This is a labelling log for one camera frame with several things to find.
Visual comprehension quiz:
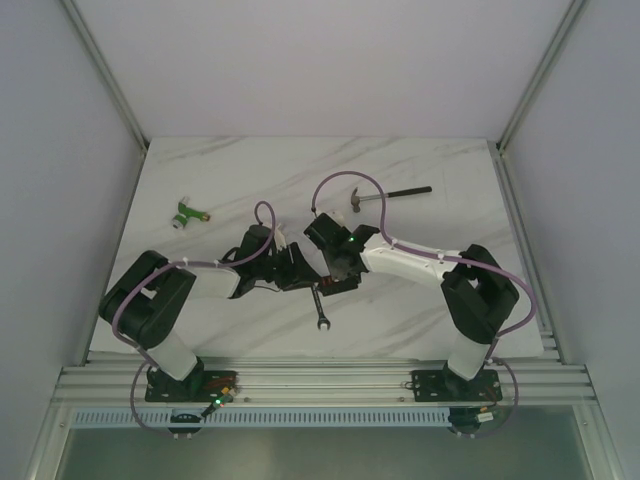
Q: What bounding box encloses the black fuse box base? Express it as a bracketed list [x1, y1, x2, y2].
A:
[317, 275, 361, 297]

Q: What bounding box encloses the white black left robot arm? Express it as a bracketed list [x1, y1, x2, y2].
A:
[99, 224, 320, 402]

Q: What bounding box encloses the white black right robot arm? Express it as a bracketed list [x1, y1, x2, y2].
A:
[304, 213, 519, 400]

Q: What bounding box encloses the silver open-end wrench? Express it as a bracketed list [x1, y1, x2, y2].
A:
[311, 285, 331, 331]

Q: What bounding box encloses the green white connector plug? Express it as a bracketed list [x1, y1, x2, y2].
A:
[171, 197, 211, 230]

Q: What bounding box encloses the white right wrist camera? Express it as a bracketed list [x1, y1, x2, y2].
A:
[326, 211, 346, 227]

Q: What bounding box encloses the claw hammer black handle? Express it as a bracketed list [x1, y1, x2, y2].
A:
[350, 186, 433, 213]

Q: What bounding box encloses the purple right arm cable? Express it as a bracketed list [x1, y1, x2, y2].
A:
[310, 170, 539, 441]

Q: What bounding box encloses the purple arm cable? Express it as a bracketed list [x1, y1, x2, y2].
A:
[310, 170, 539, 441]
[110, 200, 279, 441]

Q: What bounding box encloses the white slotted cable duct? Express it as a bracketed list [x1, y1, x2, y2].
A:
[70, 406, 451, 429]

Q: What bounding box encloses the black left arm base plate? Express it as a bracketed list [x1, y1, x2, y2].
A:
[144, 370, 237, 403]

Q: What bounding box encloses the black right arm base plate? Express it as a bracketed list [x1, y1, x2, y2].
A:
[409, 367, 503, 403]

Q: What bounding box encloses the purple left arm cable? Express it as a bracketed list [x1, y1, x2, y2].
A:
[110, 200, 279, 441]

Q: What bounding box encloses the aluminium rail frame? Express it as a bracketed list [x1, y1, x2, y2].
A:
[29, 0, 640, 480]

